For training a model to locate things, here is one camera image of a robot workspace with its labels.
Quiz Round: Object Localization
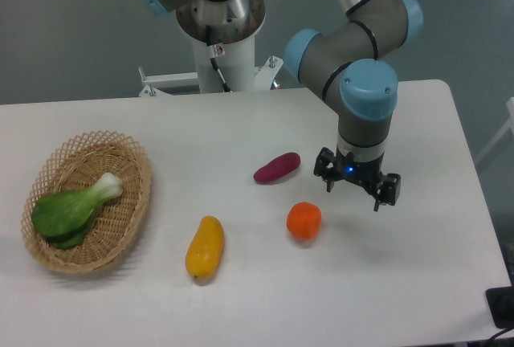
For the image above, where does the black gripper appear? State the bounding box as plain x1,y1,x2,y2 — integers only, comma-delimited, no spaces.
313,147,402,212

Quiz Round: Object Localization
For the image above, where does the orange fruit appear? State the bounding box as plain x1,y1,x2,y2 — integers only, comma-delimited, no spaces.
286,202,322,240

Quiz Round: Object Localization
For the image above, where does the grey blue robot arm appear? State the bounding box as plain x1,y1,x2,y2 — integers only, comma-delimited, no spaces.
144,0,423,207

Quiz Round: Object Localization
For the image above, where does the purple sweet potato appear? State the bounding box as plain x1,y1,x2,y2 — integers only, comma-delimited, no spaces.
253,152,301,184

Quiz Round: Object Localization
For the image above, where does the yellow mango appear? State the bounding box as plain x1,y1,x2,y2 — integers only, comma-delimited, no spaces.
185,216,225,282

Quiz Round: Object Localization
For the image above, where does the black device at edge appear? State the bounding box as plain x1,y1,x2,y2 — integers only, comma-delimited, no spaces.
485,287,513,329

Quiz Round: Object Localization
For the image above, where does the woven wicker basket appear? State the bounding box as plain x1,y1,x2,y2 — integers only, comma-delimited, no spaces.
22,131,152,274

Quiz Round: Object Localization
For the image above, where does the green bok choy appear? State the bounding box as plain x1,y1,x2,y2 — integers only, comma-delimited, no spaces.
31,173,123,249

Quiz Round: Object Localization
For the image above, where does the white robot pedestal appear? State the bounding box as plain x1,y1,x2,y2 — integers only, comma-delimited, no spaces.
137,0,282,97

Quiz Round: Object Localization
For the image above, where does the white frame at right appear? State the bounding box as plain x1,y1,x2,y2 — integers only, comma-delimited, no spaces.
474,97,513,171

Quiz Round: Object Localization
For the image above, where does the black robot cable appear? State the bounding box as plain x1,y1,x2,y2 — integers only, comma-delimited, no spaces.
204,24,234,93

